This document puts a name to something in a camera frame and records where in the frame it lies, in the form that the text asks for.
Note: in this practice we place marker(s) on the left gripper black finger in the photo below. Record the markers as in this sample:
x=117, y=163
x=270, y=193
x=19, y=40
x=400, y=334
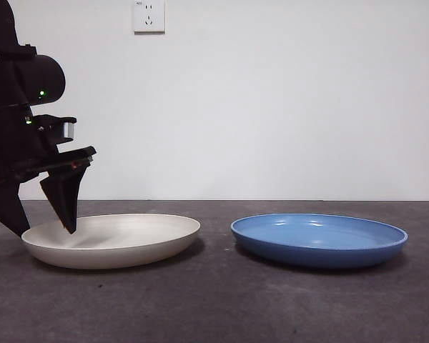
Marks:
x=10, y=211
x=66, y=200

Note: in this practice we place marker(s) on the white plate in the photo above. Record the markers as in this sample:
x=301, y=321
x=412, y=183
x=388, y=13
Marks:
x=128, y=250

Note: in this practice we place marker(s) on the blue plate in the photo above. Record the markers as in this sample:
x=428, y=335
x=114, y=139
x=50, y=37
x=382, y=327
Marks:
x=318, y=257

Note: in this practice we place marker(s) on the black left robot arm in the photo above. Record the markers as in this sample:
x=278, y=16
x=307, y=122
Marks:
x=39, y=78

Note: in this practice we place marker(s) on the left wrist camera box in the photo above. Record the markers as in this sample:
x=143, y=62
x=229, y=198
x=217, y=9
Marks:
x=69, y=130

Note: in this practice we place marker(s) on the white wall socket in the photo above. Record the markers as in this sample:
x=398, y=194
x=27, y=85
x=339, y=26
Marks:
x=149, y=18

